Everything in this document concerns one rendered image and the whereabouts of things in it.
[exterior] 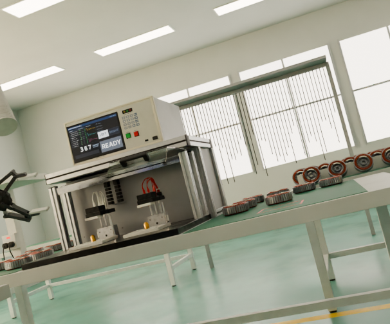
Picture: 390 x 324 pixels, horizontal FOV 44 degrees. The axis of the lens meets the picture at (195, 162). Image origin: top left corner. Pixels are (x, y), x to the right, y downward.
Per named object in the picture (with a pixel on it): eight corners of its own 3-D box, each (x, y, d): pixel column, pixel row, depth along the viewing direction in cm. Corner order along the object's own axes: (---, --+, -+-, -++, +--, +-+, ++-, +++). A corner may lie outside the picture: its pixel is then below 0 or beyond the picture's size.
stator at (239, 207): (253, 209, 196) (251, 200, 196) (227, 216, 193) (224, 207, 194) (245, 209, 207) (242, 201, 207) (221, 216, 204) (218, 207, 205)
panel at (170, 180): (212, 213, 211) (195, 146, 213) (80, 244, 228) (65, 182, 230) (212, 213, 212) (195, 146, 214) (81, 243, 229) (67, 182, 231)
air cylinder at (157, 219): (166, 225, 203) (163, 213, 203) (150, 229, 205) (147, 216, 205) (170, 224, 208) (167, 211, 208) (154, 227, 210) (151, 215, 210)
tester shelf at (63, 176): (188, 144, 198) (185, 134, 198) (46, 184, 216) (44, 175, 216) (212, 148, 241) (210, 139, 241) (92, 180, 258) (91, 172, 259)
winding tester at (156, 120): (163, 141, 204) (151, 95, 205) (73, 167, 215) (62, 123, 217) (188, 144, 241) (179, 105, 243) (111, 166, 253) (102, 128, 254)
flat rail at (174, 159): (184, 161, 198) (182, 153, 198) (54, 196, 214) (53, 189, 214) (185, 160, 199) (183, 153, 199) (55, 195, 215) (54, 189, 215)
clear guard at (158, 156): (165, 162, 174) (161, 146, 174) (106, 178, 180) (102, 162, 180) (190, 161, 205) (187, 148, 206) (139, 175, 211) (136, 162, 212)
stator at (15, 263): (29, 265, 199) (27, 256, 199) (2, 272, 198) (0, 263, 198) (35, 261, 210) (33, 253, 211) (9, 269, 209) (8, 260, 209)
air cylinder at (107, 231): (114, 237, 209) (112, 225, 209) (100, 241, 211) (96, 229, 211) (120, 236, 214) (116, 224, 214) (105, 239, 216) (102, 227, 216)
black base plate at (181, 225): (179, 234, 166) (177, 227, 166) (22, 270, 182) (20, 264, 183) (211, 218, 211) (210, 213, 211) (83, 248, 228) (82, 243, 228)
